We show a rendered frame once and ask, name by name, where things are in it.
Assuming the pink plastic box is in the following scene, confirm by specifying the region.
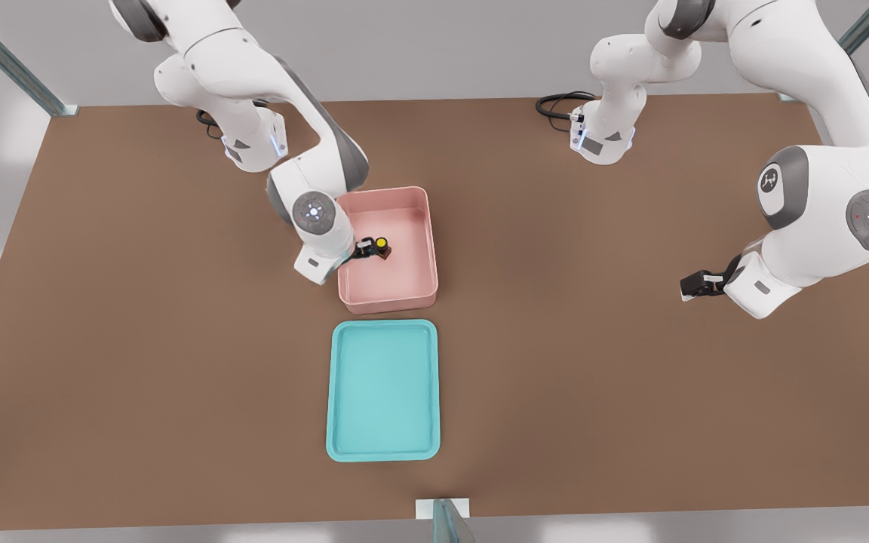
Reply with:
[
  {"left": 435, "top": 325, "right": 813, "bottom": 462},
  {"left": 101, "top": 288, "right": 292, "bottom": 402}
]
[{"left": 336, "top": 186, "right": 439, "bottom": 315}]

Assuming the pale blue-green tray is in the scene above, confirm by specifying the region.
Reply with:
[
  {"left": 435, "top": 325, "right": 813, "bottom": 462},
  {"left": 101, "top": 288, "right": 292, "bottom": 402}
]
[{"left": 326, "top": 319, "right": 441, "bottom": 462}]

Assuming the black cable loop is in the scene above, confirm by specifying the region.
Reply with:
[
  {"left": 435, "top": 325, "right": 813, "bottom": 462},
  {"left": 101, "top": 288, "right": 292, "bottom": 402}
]
[
  {"left": 195, "top": 98, "right": 271, "bottom": 141},
  {"left": 535, "top": 91, "right": 598, "bottom": 135}
]

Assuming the silver frame post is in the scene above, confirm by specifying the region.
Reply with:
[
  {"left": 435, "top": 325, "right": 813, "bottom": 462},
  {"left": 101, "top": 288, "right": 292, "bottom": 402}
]
[
  {"left": 415, "top": 498, "right": 476, "bottom": 543},
  {"left": 0, "top": 0, "right": 79, "bottom": 118},
  {"left": 778, "top": 0, "right": 869, "bottom": 103}
]

